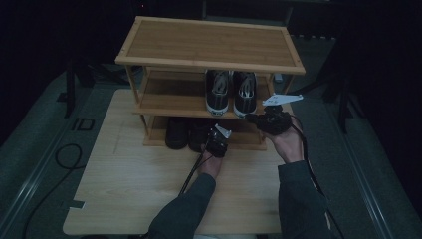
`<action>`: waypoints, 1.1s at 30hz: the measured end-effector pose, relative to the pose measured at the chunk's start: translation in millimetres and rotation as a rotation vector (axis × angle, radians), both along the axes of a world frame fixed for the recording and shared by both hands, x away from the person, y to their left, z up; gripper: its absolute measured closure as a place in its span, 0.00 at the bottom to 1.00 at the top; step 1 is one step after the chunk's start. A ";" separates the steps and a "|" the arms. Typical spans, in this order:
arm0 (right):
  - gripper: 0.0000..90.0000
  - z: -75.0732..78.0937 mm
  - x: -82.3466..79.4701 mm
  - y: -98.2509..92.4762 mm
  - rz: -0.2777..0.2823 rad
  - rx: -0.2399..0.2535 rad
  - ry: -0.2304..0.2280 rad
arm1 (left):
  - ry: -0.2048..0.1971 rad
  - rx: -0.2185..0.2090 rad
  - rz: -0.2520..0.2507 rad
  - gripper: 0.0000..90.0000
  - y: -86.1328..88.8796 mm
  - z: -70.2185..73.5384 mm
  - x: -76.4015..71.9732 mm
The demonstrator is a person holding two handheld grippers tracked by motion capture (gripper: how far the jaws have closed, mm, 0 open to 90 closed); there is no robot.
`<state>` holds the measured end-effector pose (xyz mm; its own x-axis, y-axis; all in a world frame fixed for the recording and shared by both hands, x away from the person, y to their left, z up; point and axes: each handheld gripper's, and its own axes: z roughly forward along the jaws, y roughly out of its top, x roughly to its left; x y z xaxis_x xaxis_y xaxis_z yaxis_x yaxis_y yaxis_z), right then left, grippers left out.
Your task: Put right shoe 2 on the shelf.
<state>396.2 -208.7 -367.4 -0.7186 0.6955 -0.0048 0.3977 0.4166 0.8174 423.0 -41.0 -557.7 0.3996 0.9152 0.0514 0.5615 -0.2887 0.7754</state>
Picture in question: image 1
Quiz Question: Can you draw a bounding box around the left hand-held gripper cable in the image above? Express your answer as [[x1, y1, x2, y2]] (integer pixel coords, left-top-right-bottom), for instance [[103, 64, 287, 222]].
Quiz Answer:
[[178, 145, 209, 197]]

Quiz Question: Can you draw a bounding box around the hand-held gripper cable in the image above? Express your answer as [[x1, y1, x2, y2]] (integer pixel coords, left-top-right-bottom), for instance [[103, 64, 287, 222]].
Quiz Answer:
[[290, 114, 346, 239], [178, 145, 209, 197]]

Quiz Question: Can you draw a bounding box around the wooden three-tier shoe rack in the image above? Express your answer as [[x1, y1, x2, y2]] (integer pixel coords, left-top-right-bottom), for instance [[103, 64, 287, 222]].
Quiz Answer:
[[114, 15, 307, 151]]

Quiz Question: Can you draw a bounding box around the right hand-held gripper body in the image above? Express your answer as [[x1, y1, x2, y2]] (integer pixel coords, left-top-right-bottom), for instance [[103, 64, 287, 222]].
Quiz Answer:
[[253, 93, 305, 136]]

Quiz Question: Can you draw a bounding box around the person's right hand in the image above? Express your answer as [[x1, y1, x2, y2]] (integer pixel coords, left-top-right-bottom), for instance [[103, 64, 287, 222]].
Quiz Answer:
[[264, 115, 305, 164]]

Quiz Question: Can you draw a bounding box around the black floor cable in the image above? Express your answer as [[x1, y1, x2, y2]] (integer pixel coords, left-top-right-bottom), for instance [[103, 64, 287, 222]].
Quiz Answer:
[[20, 142, 85, 239]]

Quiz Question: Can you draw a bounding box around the black metal stand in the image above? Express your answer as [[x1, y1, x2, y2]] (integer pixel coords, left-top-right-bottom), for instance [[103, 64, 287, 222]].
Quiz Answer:
[[55, 57, 130, 120], [288, 31, 367, 135]]

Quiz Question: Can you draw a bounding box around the metal floor rail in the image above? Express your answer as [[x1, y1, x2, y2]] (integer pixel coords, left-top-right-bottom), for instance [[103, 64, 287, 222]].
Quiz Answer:
[[326, 99, 399, 239], [0, 84, 98, 239]]

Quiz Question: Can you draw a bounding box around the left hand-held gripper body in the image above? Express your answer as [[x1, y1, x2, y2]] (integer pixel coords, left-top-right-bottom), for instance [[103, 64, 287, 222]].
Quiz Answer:
[[205, 122, 233, 159]]

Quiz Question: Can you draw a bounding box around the black and white canvas sneaker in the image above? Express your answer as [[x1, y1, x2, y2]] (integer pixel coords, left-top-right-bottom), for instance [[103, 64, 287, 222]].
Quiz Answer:
[[232, 70, 259, 120], [204, 69, 234, 118]]

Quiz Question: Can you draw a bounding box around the person's left hand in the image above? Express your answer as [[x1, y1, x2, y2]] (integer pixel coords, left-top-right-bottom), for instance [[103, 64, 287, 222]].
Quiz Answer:
[[197, 150, 224, 180]]

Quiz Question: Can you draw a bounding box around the black knit shoe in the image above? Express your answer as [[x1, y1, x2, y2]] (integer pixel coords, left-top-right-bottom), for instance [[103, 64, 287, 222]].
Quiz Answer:
[[187, 118, 214, 154], [164, 117, 190, 150]]

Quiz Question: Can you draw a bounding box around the right hand-held gripper cable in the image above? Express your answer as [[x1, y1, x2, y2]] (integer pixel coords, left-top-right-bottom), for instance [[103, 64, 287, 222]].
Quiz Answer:
[[290, 114, 346, 239]]

